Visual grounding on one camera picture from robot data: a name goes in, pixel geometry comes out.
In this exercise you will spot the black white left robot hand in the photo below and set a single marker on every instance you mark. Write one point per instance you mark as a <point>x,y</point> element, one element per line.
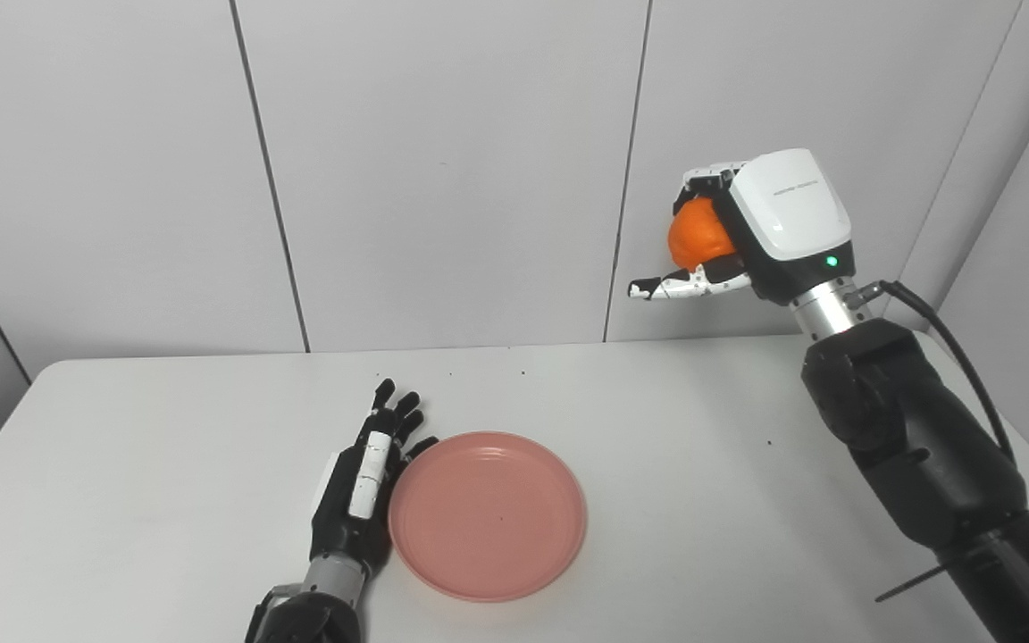
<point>358,491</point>

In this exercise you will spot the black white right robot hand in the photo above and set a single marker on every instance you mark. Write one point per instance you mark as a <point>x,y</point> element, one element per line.
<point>787,214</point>

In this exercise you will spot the orange fruit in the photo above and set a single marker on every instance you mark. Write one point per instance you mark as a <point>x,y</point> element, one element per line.
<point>698,237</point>

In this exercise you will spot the pink round plate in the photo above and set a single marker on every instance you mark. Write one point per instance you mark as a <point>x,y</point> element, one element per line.
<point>488,518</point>

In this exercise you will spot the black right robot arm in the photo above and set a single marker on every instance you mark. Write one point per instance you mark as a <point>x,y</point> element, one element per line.
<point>925,446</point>

